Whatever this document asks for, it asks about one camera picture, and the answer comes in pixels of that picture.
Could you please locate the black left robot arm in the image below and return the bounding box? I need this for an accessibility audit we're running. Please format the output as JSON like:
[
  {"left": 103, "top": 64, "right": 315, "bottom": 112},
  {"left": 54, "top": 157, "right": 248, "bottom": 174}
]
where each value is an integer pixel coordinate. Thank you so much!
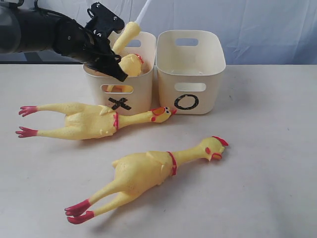
[{"left": 0, "top": 0, "right": 128, "bottom": 82}]

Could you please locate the headless rubber chicken body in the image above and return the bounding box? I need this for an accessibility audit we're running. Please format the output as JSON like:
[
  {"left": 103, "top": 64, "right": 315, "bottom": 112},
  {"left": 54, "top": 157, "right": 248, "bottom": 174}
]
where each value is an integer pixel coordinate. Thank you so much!
[{"left": 104, "top": 53, "right": 147, "bottom": 94}]

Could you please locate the chicken leg with white tube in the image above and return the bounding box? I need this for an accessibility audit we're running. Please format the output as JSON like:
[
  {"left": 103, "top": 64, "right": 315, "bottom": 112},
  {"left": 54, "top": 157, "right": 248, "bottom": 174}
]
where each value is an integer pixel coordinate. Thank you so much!
[{"left": 112, "top": 0, "right": 152, "bottom": 54}]

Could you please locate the whole rubber chicken front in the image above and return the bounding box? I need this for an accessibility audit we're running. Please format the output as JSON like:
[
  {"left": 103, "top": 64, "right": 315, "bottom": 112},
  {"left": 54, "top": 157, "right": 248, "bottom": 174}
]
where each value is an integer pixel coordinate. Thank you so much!
[{"left": 65, "top": 136, "right": 228, "bottom": 225}]

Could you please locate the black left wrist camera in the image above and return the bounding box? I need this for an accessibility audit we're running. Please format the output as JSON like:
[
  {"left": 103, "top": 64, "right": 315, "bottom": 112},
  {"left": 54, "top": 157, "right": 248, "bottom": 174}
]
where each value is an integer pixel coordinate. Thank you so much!
[{"left": 85, "top": 2, "right": 125, "bottom": 38}]

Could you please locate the cream bin marked O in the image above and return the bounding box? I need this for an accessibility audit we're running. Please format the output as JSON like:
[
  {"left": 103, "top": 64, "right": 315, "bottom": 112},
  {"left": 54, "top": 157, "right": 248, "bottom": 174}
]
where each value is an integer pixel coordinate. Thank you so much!
[{"left": 156, "top": 30, "right": 226, "bottom": 115}]

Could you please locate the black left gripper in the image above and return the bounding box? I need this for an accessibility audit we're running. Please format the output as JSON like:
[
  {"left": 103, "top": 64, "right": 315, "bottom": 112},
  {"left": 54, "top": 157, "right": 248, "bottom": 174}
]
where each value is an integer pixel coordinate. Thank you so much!
[{"left": 53, "top": 18, "right": 128, "bottom": 82}]

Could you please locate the blue-grey backdrop curtain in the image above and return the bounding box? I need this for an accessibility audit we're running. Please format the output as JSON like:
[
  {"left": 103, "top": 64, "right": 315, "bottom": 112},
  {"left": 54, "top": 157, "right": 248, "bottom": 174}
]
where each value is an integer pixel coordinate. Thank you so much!
[{"left": 0, "top": 0, "right": 317, "bottom": 65}]

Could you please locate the whole rubber chicken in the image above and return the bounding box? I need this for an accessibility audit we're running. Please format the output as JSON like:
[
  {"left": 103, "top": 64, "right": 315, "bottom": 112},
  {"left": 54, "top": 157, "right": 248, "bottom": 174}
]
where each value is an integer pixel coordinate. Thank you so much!
[
  {"left": 15, "top": 103, "right": 177, "bottom": 140},
  {"left": 65, "top": 136, "right": 228, "bottom": 225}
]

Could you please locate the cream bin marked X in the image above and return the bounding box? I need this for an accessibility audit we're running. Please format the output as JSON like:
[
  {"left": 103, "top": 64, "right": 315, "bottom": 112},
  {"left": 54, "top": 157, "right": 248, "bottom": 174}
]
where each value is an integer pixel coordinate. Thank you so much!
[{"left": 83, "top": 31, "right": 157, "bottom": 116}]

